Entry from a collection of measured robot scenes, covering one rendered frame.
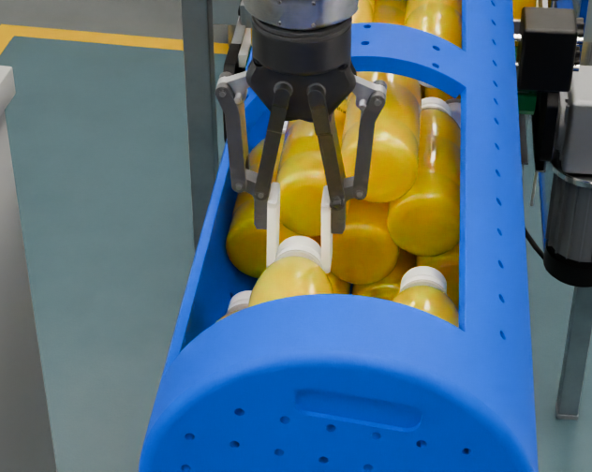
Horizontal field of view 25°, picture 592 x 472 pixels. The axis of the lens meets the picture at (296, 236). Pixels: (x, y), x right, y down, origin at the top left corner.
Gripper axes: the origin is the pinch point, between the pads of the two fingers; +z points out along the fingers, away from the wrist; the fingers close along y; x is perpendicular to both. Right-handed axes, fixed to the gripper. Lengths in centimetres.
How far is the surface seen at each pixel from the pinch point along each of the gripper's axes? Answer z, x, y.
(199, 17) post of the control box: 25, 85, -23
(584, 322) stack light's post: 91, 102, 42
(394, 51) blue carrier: -8.2, 16.6, 6.8
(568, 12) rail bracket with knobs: 15, 73, 28
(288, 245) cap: 1.1, -0.9, -0.8
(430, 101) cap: 3.2, 27.5, 10.4
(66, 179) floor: 116, 174, -73
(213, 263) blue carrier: 7.7, 4.5, -8.2
